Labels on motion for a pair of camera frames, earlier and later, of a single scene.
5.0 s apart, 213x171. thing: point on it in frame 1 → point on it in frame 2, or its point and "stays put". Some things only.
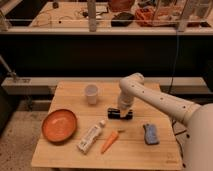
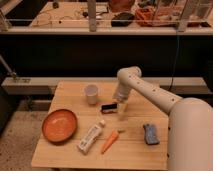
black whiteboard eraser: (116, 114) → (109, 107)
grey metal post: (92, 10) stays put
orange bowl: (59, 126) stays put
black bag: (122, 19) stays put
